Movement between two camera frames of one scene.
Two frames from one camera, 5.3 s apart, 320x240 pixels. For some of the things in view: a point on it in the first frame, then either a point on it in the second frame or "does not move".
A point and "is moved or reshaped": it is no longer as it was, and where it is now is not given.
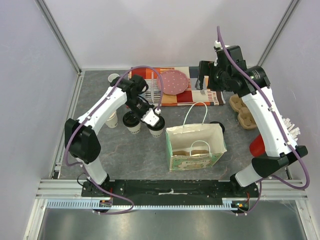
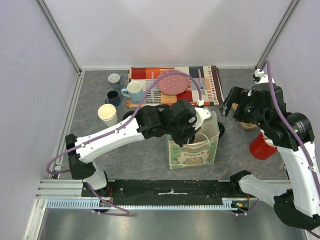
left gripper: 148,106 -> 187,139
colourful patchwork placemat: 192,97 does not move
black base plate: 171,189 does not move
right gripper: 210,76 -> 231,103
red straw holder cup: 257,146 does not move
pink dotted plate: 174,82 does not move
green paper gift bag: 194,146 is moved or reshaped
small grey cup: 113,78 does not move
